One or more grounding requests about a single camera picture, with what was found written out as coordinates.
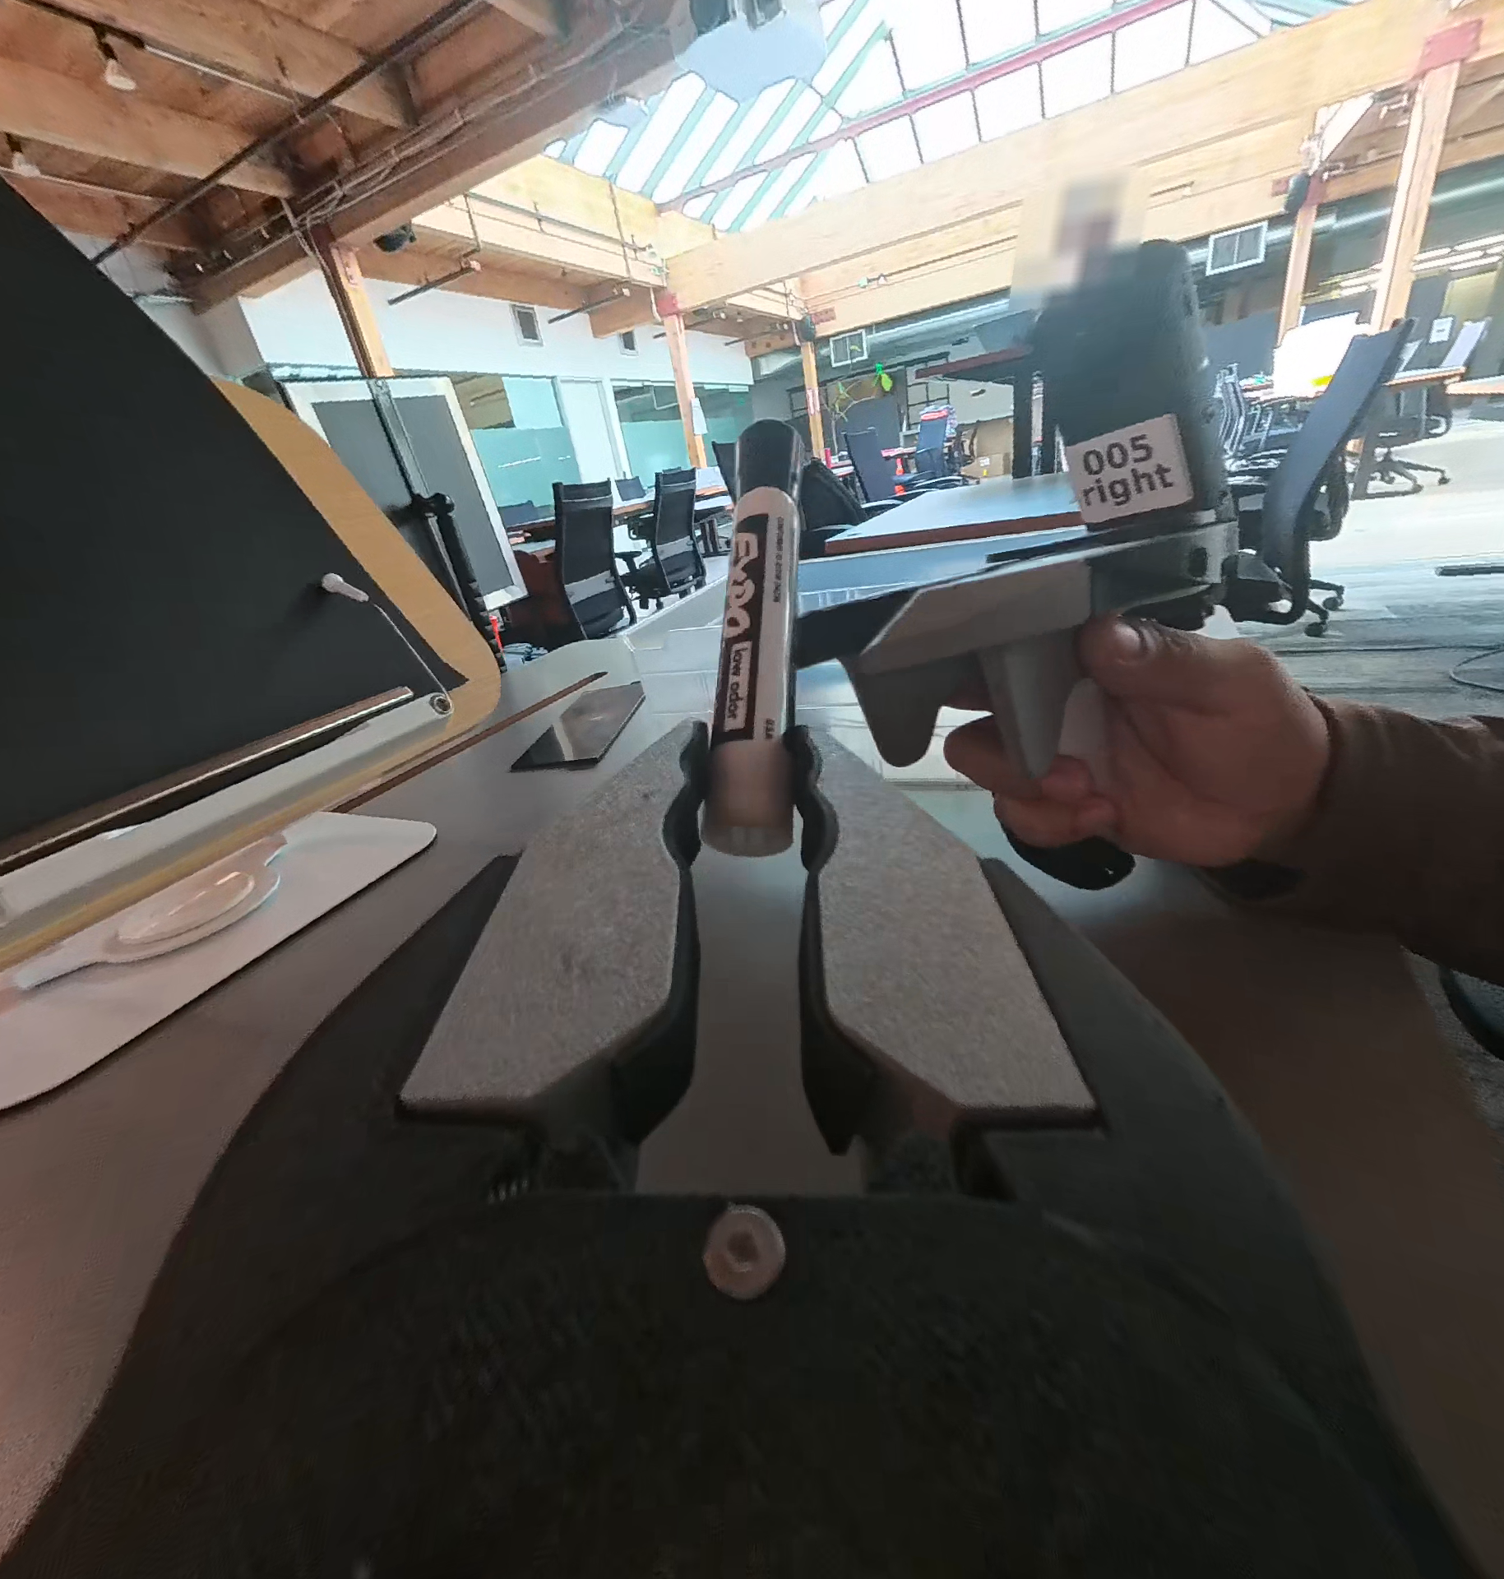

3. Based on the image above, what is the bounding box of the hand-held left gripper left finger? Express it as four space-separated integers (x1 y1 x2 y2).
399 721 707 1149

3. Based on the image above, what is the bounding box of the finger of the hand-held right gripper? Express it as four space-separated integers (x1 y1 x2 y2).
825 555 1091 769
790 580 919 679

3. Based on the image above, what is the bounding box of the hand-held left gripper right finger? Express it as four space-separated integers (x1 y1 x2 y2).
790 726 1100 1158

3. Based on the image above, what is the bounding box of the black and white marker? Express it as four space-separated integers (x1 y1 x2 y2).
697 420 809 859

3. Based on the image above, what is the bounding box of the person's right forearm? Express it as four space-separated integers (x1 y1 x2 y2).
1257 693 1504 994

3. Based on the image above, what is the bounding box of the person's right hand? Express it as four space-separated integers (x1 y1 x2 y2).
943 614 1334 874

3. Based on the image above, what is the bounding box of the black office chair with jacket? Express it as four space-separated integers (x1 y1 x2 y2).
790 462 866 563

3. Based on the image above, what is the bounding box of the grey table with wooden edge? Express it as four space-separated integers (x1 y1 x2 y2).
822 473 1088 559

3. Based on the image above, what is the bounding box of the long wooden-edged table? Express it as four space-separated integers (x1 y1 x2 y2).
505 483 734 545

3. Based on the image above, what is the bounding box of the black rectangular mat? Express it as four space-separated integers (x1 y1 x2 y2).
510 684 646 774

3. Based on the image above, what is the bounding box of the black support pole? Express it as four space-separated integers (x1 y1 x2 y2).
408 492 496 644

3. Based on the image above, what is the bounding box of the grey aluminium-framed panel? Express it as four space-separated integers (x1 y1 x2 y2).
279 376 526 608

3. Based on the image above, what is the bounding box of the black chair armrest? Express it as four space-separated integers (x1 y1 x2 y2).
1435 968 1504 1074

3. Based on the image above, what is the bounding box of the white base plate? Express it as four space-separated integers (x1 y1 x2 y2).
0 807 438 1118

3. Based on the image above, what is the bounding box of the white-tipped cord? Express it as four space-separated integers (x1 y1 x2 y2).
320 573 454 719

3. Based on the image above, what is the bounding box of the black board with wooden frame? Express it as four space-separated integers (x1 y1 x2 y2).
0 138 503 989

